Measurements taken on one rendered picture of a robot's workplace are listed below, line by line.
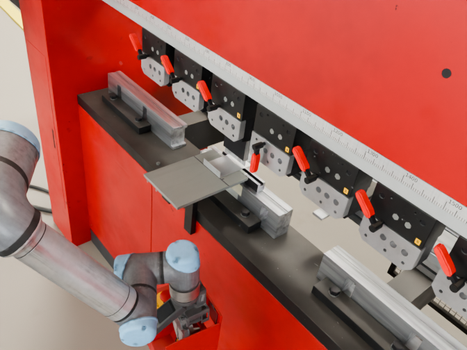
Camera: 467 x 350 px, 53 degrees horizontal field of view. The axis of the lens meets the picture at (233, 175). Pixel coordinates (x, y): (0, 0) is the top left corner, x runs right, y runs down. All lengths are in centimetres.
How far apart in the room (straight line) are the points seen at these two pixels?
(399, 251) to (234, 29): 70
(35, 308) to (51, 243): 154
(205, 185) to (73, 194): 111
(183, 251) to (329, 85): 50
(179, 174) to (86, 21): 84
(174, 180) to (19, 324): 121
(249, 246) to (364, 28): 71
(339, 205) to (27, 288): 170
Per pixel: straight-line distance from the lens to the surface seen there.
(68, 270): 90
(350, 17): 104
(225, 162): 150
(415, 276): 149
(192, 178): 142
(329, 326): 128
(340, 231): 289
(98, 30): 206
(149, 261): 109
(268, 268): 136
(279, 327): 141
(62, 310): 237
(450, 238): 150
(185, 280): 110
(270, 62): 122
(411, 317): 125
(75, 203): 243
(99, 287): 93
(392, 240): 112
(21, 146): 91
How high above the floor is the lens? 187
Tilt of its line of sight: 37 degrees down
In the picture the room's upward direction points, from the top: 8 degrees clockwise
